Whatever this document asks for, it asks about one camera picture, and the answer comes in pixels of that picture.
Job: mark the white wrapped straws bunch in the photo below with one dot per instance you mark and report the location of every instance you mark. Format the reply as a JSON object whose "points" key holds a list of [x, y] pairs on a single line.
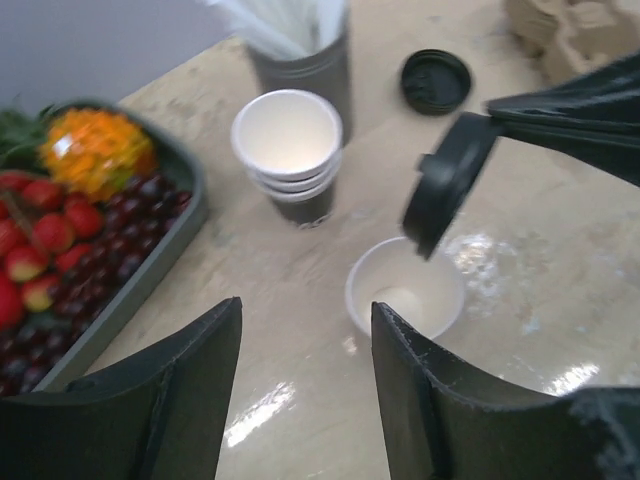
{"points": [[284, 30]]}

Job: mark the black plastic cup lid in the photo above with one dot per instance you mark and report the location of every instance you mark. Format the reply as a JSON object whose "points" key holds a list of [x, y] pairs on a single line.
{"points": [[446, 177]]}

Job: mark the black paper coffee cup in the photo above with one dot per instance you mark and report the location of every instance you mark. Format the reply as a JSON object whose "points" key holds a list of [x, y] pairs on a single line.
{"points": [[428, 294]]}

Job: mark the orange spiky fruit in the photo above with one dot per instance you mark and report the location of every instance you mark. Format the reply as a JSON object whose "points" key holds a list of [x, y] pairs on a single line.
{"points": [[96, 151]]}

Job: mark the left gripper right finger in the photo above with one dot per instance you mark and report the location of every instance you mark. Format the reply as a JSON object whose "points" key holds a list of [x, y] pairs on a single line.
{"points": [[444, 418]]}

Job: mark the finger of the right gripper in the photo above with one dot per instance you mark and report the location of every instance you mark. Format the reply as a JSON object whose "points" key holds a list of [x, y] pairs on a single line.
{"points": [[593, 118]]}

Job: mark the grey straw holder cup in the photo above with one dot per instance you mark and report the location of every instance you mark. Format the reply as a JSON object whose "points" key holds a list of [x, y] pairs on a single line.
{"points": [[326, 74]]}

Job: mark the grey fruit tray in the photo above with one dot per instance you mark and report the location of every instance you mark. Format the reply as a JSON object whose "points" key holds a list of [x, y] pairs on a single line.
{"points": [[183, 167]]}

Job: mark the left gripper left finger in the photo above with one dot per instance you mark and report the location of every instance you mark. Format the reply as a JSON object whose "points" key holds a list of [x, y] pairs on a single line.
{"points": [[157, 414]]}

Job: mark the cardboard cup carrier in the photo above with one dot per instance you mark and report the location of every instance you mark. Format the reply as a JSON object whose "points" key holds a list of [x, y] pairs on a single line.
{"points": [[571, 38]]}

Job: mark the dark grapes bunch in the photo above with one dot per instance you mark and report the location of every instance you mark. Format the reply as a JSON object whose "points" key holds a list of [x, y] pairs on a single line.
{"points": [[64, 257]]}

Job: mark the stack of paper cups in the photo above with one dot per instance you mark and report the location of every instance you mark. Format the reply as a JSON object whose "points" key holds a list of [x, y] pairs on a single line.
{"points": [[290, 143]]}

